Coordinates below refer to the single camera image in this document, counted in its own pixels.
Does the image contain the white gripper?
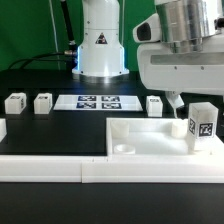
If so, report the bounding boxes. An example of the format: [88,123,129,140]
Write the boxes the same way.
[137,44,224,118]

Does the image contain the white square tabletop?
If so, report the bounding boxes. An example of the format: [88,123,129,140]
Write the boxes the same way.
[106,118,224,157]

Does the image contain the white front fence bar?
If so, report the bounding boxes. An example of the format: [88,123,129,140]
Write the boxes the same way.
[0,156,224,183]

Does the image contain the white fence bar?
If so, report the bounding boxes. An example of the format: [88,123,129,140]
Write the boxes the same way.
[0,156,224,183]
[0,118,7,142]

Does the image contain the white sheet with markers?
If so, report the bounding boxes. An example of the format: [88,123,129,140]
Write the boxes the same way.
[54,95,142,111]

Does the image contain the white left fence bar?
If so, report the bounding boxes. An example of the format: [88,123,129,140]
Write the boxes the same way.
[0,118,7,142]

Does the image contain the black upright cable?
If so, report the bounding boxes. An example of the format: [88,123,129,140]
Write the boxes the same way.
[60,0,78,53]

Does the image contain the black cable with connector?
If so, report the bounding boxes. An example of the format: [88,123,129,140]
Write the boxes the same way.
[7,50,79,70]

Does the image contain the thin white cable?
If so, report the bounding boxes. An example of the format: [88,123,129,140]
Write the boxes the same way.
[48,0,62,71]

